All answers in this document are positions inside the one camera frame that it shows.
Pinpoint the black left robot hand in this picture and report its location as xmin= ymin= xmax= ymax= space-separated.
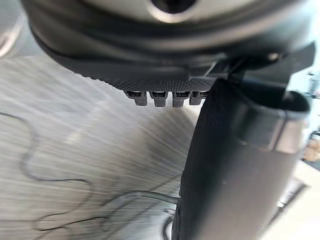
xmin=20 ymin=0 xmax=316 ymax=240

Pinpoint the grey floor cable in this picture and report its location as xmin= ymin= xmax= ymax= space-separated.
xmin=99 ymin=172 xmax=183 ymax=240

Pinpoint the thin black floor cable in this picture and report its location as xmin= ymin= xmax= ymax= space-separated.
xmin=0 ymin=111 xmax=106 ymax=232

